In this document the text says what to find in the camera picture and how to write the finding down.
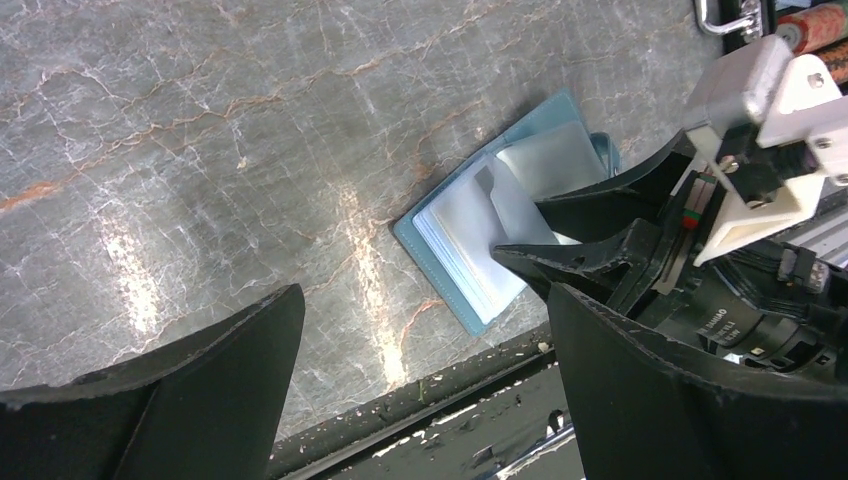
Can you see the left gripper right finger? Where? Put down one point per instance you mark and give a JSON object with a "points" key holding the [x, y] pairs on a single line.
{"points": [[645, 406]]}

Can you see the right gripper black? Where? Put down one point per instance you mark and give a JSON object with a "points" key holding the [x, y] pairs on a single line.
{"points": [[776, 305]]}

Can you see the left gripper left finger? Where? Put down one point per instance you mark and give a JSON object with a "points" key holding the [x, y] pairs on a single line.
{"points": [[206, 406]]}

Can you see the blue card holder wallet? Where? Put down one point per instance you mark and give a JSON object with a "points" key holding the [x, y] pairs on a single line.
{"points": [[491, 199]]}

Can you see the black poker chip case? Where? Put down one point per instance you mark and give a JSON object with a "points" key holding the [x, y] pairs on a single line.
{"points": [[745, 23]]}

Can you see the orange green chip row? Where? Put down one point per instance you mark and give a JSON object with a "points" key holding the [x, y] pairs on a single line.
{"points": [[814, 28]]}

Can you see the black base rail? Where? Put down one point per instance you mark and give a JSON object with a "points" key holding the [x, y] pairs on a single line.
{"points": [[468, 420]]}

